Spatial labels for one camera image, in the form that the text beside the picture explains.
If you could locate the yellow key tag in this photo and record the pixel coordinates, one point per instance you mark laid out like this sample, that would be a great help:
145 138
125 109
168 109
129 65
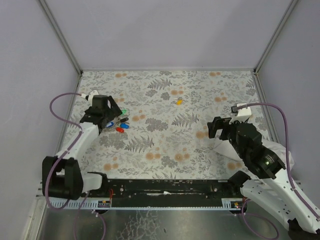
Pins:
178 101

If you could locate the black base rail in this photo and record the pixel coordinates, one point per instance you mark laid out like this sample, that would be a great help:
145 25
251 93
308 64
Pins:
164 193

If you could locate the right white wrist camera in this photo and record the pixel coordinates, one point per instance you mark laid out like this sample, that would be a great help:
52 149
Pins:
242 112

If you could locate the floral patterned mat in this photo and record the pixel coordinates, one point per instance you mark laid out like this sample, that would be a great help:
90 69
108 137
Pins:
166 140

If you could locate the bunch of coloured key tags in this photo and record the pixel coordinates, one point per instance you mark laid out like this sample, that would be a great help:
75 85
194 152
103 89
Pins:
120 123

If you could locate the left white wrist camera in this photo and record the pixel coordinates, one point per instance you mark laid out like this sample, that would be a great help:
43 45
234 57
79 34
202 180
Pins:
90 95

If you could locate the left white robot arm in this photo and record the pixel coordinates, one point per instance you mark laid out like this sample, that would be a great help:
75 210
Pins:
61 174

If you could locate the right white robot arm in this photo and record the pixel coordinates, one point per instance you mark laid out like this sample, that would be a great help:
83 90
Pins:
301 222

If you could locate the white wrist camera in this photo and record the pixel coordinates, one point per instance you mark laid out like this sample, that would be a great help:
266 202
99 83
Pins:
90 95
242 112

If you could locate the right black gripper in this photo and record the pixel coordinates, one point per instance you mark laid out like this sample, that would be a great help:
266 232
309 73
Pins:
222 128

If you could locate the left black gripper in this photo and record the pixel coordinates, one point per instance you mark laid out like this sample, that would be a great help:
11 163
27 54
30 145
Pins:
110 113

